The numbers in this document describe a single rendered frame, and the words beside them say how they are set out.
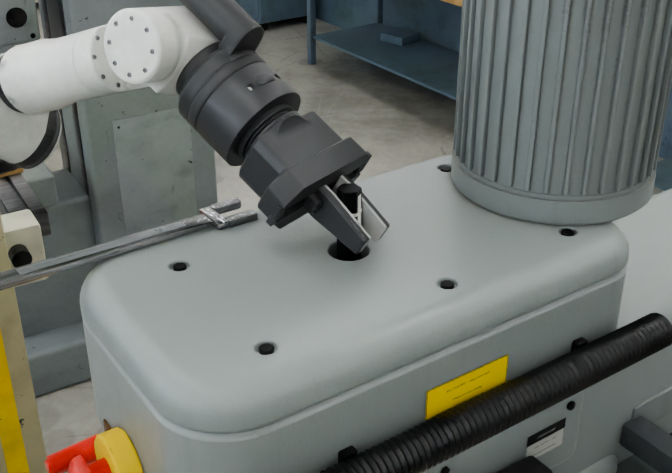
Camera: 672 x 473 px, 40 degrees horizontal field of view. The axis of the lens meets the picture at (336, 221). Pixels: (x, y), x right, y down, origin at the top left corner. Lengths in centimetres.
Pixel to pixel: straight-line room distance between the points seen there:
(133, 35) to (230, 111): 11
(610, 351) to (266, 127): 37
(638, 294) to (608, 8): 36
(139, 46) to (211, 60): 6
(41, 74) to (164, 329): 34
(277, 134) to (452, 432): 29
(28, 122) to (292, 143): 34
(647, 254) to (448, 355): 43
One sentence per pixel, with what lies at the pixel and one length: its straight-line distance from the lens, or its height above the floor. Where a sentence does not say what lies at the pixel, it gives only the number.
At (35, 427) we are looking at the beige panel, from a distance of 298.
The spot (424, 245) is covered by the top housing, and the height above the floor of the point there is 189.
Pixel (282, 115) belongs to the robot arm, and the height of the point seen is 200.
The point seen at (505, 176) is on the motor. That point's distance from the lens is 87.
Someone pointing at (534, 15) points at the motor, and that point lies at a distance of 82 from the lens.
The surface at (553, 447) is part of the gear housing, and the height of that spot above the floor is 167.
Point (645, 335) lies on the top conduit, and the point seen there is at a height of 180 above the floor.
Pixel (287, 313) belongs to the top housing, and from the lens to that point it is 73.
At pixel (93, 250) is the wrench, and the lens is 83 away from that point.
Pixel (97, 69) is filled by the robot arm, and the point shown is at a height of 201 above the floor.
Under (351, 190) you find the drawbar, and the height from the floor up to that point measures 195.
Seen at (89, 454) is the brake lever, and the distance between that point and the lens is 91.
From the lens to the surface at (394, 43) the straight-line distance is 712.
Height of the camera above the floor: 229
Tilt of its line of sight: 28 degrees down
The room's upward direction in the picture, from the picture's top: straight up
